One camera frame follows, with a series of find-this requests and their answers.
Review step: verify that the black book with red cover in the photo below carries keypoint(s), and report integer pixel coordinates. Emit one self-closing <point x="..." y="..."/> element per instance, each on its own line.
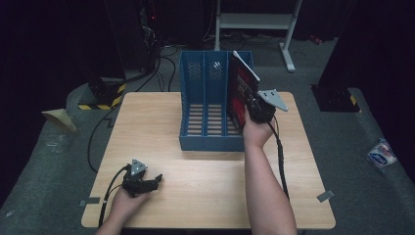
<point x="239" y="88"/>

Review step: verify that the white metal stand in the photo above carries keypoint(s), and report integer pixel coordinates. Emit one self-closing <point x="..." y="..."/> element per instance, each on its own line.
<point x="257" y="21"/>

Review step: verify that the person's left hand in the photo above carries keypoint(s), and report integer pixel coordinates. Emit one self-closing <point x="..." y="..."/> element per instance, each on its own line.
<point x="125" y="205"/>

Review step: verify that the blue plastic file rack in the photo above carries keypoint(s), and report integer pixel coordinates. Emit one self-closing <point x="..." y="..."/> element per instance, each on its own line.
<point x="195" y="143"/>

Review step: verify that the small red object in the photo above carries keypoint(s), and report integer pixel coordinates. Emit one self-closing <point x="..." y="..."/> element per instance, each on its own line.
<point x="315" y="39"/>

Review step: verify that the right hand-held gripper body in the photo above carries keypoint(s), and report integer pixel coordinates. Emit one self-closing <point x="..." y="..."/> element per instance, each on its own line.
<point x="264" y="111"/>

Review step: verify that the beige paper cone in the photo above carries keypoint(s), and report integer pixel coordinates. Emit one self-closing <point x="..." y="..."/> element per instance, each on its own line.
<point x="60" y="118"/>

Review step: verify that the dark equipment rack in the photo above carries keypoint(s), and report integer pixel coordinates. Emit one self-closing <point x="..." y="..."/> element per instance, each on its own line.
<point x="148" y="32"/>

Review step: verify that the white and blue packet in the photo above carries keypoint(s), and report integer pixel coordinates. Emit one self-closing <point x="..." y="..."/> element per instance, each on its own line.
<point x="381" y="155"/>

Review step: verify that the dark stand base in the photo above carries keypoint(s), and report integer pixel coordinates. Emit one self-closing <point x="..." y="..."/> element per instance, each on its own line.
<point x="336" y="98"/>

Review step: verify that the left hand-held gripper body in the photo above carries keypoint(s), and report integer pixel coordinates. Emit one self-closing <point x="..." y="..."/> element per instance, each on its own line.
<point x="137" y="184"/>

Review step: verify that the clear plastic wrapper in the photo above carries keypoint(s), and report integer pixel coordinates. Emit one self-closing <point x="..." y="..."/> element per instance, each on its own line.
<point x="55" y="143"/>

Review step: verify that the grey tape strip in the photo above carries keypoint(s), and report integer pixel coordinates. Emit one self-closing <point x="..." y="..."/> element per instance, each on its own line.
<point x="325" y="196"/>
<point x="89" y="201"/>

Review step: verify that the yellow black striped base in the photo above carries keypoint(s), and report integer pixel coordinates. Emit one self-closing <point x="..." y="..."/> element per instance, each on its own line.
<point x="104" y="105"/>

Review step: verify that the person's right hand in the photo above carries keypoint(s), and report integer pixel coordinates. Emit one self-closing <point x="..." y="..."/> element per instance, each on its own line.
<point x="257" y="133"/>

